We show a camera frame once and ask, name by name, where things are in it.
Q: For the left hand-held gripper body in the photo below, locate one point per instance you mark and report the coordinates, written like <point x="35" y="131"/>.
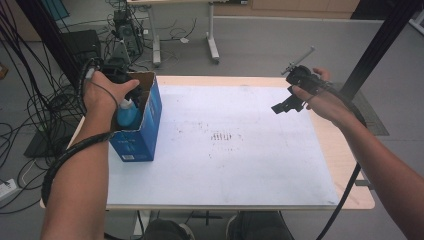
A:
<point x="118" y="71"/>

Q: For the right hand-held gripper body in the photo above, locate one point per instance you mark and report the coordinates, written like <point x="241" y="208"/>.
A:
<point x="303" y="78"/>

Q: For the blue detergent bottle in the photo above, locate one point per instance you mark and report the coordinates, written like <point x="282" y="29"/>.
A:
<point x="128" y="116"/>

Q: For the blue cardboard box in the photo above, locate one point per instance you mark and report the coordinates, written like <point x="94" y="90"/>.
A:
<point x="136" y="146"/>

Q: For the person's left hand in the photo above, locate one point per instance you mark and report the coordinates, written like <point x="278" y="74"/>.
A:
<point x="103" y="95"/>

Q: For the person's right hand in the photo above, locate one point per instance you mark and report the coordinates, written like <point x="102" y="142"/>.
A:
<point x="325" y="103"/>

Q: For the computer tower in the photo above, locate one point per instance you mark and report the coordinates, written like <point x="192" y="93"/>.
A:
<point x="130" y="30"/>

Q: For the black case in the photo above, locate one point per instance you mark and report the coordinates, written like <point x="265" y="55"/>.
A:
<point x="81" y="43"/>

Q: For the wooden cabinet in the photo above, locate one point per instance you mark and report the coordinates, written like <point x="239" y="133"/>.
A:
<point x="300" y="8"/>

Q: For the white paper sheet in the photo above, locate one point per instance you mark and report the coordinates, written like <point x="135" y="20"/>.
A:
<point x="216" y="173"/>

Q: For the teal board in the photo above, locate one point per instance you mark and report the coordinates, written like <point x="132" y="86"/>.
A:
<point x="55" y="8"/>

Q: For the grey metal clip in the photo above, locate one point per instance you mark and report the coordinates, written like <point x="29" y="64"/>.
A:
<point x="362" y="184"/>

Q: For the person's right leg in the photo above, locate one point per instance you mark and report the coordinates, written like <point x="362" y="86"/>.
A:
<point x="260" y="226"/>

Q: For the white table leg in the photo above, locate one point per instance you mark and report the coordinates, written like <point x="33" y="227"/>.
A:
<point x="141" y="221"/>

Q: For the white power strip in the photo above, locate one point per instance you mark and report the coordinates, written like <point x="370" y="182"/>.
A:
<point x="7" y="190"/>

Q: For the black metal frame post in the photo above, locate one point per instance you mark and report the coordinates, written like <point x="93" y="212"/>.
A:
<point x="43" y="30"/>
<point x="383" y="33"/>

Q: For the white desk frame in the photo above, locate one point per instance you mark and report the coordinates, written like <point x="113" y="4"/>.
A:
<point x="210" y="20"/>

